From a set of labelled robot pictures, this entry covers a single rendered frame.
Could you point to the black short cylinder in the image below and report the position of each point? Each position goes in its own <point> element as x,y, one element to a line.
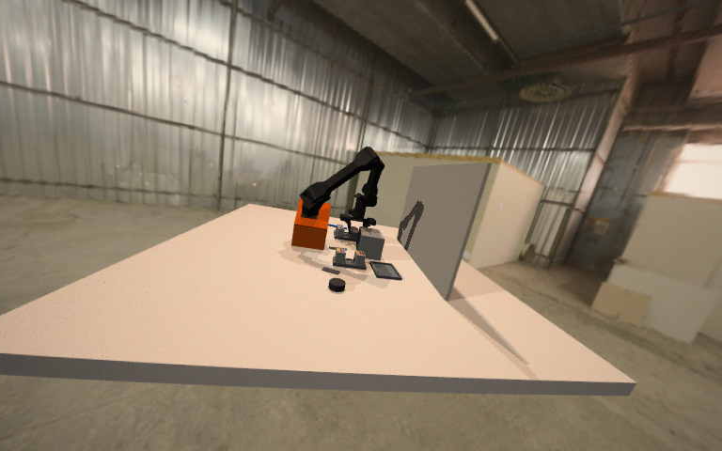
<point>336,284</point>

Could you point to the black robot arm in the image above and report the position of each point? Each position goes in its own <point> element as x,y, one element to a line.
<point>319,192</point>

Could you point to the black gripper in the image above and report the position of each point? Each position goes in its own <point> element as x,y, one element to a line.
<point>358,215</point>

